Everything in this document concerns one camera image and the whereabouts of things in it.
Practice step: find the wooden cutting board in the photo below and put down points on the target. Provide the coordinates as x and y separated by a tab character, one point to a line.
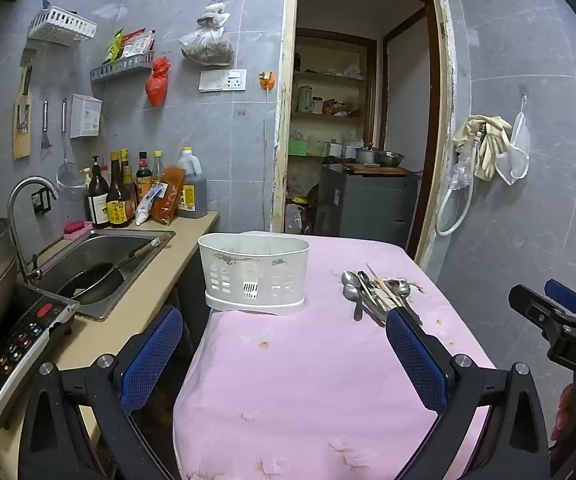
22	145

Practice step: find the worn wooden door frame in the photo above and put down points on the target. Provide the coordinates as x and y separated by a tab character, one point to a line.
280	135

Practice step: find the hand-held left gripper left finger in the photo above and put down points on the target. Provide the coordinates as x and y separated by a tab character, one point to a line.
150	360

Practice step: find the dark pump bottle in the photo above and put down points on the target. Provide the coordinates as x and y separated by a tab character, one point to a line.
98	200

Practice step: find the metal mesh strainer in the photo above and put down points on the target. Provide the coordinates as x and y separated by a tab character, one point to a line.
70	177

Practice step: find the brown chopping board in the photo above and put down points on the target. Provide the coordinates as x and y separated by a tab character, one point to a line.
383	170

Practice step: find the wooden chopsticks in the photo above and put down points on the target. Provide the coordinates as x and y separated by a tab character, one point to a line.
349	277

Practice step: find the red label sauce bottle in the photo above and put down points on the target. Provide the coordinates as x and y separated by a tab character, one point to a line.
143	175

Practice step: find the clear yellow cap bottle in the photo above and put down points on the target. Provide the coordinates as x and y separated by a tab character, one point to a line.
157	167

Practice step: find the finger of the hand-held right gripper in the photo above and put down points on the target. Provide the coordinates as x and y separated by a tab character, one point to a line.
533	307
563	294

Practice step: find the grey wall shelf basket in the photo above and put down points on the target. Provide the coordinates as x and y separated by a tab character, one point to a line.
123	66

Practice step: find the white plastic utensil holder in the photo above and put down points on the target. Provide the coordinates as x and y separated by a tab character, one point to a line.
253	272

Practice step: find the green box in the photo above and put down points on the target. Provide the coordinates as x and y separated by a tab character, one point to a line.
298	148

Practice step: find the red plastic bag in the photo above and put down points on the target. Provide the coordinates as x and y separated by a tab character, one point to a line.
158	82

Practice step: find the green yellow seasoning packet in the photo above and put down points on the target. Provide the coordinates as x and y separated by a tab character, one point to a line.
117	45

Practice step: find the stainless steel sink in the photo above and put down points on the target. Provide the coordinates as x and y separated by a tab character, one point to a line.
113	250

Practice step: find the black frying pan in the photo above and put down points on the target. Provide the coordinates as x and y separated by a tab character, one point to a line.
93	282

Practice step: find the wooden pantry shelf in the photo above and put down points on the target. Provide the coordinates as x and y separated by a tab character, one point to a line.
328	115

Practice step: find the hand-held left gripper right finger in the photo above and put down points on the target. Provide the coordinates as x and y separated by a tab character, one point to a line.
413	355

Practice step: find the white seasoning packet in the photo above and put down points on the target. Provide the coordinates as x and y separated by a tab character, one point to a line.
148	207

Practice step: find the white wall box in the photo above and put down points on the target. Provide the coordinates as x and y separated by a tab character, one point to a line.
85	116

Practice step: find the red seasoning packet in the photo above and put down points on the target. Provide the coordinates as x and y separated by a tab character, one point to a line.
138	44

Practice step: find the yellow cap sauce bottle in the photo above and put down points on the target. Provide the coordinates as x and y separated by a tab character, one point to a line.
127	170

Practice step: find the pink sponge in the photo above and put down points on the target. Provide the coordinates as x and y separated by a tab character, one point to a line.
78	230

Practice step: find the white wall socket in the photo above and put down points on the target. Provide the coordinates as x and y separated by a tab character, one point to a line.
234	80

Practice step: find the beige kitchen counter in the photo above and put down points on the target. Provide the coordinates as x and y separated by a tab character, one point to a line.
168	270

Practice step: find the person's right hand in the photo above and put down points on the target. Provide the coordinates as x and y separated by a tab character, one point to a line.
563	410

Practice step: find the pink floral tablecloth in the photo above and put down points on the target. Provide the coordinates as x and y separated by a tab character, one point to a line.
318	385

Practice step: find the wooden chopstick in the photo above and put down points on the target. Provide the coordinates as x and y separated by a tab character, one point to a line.
375	279
369	294
387	289

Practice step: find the metal peeler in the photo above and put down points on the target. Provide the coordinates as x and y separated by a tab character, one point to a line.
45	125

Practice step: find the steel bowl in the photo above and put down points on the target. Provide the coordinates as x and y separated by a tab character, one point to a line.
389	158

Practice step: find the dark soy sauce bottle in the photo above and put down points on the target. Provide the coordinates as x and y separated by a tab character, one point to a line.
116	200

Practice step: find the large cooking oil jug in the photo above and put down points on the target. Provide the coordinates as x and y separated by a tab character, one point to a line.
193	185

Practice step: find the black wall outlet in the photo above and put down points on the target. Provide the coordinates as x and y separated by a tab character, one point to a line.
41	201

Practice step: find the clear bag of dried goods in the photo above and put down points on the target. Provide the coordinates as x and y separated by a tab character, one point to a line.
207	45

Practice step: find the pale green thermos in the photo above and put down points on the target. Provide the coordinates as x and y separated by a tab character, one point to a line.
305	100

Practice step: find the orange wall hook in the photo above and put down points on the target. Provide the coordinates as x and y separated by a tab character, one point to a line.
266	81

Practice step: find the induction cooker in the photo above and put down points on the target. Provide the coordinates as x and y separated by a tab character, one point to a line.
13	350

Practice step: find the grey cabinet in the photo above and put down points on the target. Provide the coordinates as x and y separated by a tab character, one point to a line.
363	205

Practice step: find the steel pot with lid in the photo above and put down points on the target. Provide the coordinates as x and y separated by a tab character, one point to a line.
366	155

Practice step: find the kitchen knife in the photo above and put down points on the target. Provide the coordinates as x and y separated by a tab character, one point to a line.
25	90

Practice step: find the steel kitchen faucet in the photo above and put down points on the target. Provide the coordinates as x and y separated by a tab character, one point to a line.
18	210

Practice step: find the white plastic wall basket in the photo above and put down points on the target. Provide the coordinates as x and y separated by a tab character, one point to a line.
63	22

